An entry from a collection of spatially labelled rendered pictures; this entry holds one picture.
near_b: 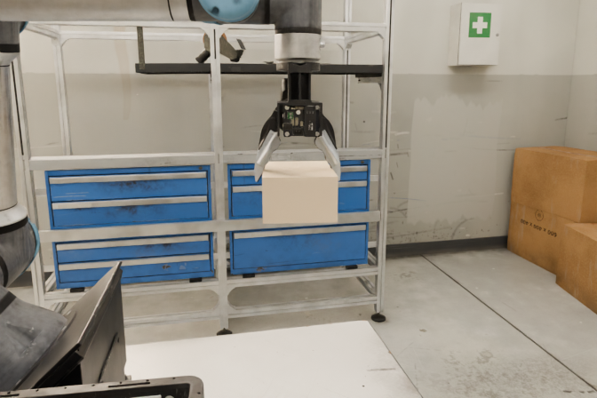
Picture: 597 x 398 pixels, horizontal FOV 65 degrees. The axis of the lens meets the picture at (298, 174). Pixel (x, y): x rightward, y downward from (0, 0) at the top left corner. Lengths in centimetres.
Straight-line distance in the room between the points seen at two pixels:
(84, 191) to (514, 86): 294
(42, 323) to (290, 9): 60
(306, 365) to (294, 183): 42
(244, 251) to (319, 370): 142
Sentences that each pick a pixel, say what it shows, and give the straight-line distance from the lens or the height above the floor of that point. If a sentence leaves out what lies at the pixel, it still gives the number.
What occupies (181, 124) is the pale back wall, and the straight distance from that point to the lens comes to 307.
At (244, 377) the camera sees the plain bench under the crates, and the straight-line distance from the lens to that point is 99.
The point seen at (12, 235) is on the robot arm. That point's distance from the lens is 92.
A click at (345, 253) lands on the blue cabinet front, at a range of 247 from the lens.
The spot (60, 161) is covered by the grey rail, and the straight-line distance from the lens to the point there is 229.
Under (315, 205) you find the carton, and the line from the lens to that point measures 74.
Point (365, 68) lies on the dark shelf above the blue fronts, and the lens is 235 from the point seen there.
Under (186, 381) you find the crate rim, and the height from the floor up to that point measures 93.
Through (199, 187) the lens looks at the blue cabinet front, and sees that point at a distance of 225.
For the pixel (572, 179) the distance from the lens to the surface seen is 342.
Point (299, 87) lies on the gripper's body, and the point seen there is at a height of 125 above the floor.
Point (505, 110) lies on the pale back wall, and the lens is 376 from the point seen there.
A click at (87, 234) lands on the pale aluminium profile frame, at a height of 59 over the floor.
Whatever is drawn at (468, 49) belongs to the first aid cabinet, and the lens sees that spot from 342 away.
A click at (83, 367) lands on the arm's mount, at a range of 71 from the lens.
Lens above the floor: 126
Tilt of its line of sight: 11 degrees down
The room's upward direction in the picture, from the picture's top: straight up
